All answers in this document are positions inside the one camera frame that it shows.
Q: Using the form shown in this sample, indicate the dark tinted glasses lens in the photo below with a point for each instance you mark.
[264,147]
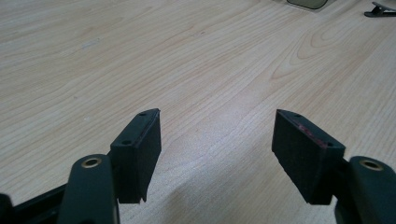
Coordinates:
[306,3]

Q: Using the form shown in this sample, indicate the black clip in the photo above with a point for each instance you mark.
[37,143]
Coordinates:
[379,11]

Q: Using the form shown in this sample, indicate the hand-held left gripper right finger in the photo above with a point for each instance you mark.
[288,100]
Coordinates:
[306,161]

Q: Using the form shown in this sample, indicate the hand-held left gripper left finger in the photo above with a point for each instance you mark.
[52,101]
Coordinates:
[134,161]

